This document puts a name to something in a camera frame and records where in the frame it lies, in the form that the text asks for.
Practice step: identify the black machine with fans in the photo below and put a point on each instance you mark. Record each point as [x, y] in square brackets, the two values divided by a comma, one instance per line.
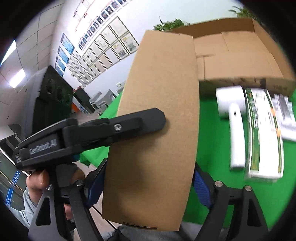
[53, 92]

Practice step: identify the white hair dryer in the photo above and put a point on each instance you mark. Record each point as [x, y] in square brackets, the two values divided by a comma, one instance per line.
[235, 139]

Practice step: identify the person's left hand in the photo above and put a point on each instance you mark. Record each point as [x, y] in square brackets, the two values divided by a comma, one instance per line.
[37, 180]

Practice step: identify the white folding phone stand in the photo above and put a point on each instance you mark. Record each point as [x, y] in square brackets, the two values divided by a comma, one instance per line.
[285, 113]

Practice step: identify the wall of framed certificates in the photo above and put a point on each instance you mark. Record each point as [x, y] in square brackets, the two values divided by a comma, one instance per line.
[104, 46]

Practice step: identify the large cardboard box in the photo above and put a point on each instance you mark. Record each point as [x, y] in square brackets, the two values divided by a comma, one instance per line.
[242, 46]

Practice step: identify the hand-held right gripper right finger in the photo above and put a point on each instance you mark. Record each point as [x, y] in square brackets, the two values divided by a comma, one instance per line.
[203, 187]

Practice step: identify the black cabinet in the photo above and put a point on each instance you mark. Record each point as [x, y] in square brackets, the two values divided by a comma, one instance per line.
[82, 99]

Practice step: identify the green tablecloth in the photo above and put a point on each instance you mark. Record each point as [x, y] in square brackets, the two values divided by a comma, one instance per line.
[215, 143]

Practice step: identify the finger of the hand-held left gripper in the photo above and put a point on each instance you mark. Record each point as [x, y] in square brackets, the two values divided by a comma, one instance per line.
[129, 122]

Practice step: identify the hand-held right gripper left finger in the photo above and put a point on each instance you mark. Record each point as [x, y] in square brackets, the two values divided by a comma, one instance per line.
[94, 185]

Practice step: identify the blue wall poster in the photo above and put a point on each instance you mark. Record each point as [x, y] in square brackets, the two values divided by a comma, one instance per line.
[67, 42]
[63, 55]
[59, 66]

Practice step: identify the person's grey clothing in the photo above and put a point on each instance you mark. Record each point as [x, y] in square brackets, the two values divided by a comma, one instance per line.
[138, 235]

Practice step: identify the ceiling light panel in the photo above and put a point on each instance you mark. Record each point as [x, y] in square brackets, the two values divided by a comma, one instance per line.
[9, 52]
[17, 77]

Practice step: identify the person's left forearm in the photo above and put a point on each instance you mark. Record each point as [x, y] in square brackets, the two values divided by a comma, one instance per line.
[26, 208]

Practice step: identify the green potted plant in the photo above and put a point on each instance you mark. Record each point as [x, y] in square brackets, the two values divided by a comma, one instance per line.
[172, 23]
[242, 11]

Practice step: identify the green and white medicine box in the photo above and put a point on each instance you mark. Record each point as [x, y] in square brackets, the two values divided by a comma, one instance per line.
[263, 139]

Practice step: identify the wall chart of portrait photos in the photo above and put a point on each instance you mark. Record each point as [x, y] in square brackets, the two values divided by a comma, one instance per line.
[101, 16]

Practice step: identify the grey metal cabinet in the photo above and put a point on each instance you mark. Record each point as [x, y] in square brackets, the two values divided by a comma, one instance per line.
[103, 99]

